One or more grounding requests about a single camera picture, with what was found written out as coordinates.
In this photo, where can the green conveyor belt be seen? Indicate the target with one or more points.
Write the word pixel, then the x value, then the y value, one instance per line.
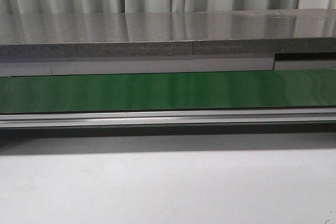
pixel 167 91

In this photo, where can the aluminium conveyor frame rail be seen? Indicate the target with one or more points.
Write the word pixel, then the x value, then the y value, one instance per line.
pixel 171 117

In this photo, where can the grey stone countertop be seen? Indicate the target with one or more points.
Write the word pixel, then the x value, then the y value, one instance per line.
pixel 54 37

